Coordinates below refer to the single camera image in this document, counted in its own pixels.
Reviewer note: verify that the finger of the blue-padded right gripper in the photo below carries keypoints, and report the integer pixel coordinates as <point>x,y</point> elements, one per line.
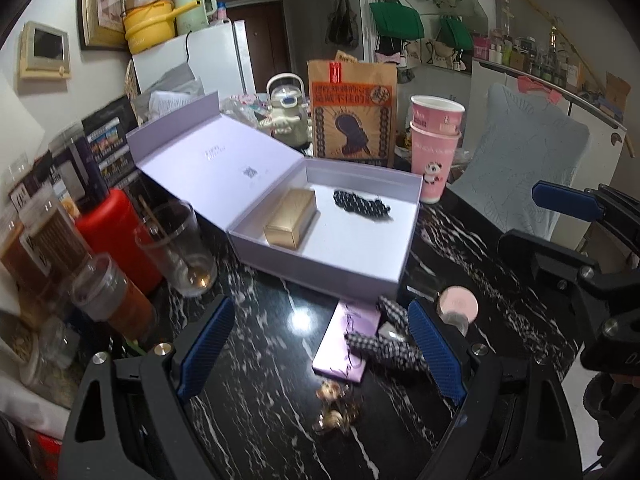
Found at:
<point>564,200</point>

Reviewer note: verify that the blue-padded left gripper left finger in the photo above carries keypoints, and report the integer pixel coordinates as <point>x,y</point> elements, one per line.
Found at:
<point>129,417</point>

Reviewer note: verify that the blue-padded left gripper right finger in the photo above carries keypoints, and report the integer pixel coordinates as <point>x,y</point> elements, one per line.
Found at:
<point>512,420</point>

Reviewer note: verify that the pink round compact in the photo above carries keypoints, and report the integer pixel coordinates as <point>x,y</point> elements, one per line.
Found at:
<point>457,306</point>

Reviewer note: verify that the black white gingham scrunchie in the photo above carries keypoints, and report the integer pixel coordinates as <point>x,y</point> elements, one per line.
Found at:
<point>392,345</point>

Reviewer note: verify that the gold bear hair claw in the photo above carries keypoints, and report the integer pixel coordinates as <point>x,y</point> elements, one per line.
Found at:
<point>339,408</point>

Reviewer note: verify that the white low cabinet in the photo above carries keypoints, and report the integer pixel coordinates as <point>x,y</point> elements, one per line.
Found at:
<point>606,136</point>

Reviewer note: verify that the clear lidded plastic cup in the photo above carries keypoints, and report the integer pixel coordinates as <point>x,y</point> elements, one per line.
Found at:
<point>105,294</point>

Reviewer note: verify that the lower pink panda cup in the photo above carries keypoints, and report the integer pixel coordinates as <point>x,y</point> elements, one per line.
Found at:
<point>431,158</point>

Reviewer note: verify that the upper pink paper cup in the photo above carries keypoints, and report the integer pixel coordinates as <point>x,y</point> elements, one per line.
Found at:
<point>437,115</point>

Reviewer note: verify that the black polka-dot scrunchie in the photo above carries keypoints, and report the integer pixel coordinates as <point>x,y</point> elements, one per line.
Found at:
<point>363,207</point>

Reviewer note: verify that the clear drinking glass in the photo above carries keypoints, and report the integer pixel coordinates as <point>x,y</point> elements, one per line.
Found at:
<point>170,236</point>

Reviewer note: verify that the red plastic container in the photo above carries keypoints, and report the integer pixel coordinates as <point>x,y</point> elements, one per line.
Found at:
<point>110,228</point>

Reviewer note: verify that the lavender open gift box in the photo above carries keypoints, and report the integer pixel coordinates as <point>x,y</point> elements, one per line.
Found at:
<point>235,176</point>

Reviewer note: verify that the brown fried chicken paper bag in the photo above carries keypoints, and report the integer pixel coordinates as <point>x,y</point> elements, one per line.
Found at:
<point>353,111</point>

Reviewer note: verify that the green tote bag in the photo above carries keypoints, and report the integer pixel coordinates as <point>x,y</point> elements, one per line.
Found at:
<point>393,20</point>

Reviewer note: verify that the gold rectangular small box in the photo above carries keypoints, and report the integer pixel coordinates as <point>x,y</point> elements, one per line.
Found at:
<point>292,218</point>

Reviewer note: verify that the cream robot-shaped kettle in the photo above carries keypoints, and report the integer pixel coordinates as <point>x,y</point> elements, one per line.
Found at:
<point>288,112</point>

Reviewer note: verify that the white refrigerator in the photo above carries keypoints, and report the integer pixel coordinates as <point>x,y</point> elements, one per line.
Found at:
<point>217,55</point>

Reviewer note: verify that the yellow pot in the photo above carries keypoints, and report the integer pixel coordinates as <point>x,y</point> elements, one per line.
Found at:
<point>151,25</point>

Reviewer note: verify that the light green electric kettle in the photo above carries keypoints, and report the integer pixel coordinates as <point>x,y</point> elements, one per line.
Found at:
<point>196,18</point>

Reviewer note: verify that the framed picture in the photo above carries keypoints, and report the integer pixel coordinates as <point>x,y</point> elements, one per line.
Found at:
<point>100,25</point>

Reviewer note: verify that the small cream wall frame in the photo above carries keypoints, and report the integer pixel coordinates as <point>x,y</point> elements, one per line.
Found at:
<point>44,52</point>

